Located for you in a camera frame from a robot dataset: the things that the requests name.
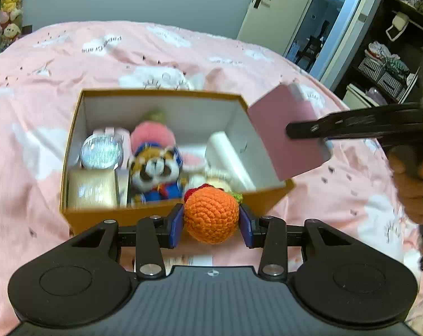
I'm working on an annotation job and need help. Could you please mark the white hanging bag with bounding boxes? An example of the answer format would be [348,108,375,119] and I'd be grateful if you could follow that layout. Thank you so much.
[386,11,410,41]

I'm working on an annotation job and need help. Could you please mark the gold box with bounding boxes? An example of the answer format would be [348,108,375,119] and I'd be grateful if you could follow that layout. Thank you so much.
[67,169,118,209]

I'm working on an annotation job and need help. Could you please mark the round silver tin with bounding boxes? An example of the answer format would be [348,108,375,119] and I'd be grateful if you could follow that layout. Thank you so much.
[80,134,125,171]

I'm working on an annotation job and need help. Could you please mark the folded pale clothes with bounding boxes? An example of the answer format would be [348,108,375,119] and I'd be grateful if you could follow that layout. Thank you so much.
[367,41,401,64]

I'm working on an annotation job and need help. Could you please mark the pink fluffy plush peach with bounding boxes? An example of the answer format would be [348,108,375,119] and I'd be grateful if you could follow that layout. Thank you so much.
[130,108,177,151]

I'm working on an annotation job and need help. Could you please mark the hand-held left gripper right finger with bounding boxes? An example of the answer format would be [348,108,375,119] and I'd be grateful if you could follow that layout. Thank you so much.
[239,205,354,277]

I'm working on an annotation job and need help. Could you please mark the person's right hand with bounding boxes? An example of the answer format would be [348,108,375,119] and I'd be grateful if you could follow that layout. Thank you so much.
[389,153,423,225]

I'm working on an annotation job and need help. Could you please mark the white storage bin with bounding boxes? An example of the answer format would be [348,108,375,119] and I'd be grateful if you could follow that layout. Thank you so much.
[342,83,377,110]

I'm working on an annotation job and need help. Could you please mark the dark shelf unit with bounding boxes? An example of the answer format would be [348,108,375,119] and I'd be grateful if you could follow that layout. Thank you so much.
[337,0,423,107]

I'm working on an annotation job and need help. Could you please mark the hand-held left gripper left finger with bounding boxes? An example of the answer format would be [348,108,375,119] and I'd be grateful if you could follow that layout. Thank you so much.
[70,203,185,279]

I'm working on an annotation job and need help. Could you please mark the pink box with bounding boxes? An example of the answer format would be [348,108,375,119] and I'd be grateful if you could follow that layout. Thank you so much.
[248,83,333,182]

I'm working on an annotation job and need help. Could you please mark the white door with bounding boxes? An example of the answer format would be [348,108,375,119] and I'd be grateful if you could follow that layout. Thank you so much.
[238,0,322,57]

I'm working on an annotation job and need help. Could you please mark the brown white plush dog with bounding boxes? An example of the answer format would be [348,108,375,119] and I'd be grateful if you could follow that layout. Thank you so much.
[128,142,184,206]

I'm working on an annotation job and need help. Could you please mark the clear tube of plush toys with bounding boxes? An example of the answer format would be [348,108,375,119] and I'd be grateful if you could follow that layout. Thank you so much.
[0,0,28,52]

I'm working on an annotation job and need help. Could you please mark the dark chair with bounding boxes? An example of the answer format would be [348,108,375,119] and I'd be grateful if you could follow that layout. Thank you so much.
[295,21,329,71]

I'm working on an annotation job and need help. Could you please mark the orange cardboard box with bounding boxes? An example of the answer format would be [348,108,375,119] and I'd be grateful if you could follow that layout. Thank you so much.
[59,88,296,237]

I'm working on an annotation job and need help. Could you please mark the orange crochet ball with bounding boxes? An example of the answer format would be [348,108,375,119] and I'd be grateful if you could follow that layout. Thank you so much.
[183,184,242,244]

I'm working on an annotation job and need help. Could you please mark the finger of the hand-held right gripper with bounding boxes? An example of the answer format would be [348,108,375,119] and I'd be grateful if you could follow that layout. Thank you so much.
[286,103,423,141]

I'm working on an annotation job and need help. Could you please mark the houndstooth storage basket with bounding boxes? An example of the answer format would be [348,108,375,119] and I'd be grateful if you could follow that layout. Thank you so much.
[377,71,408,97]
[358,56,387,83]

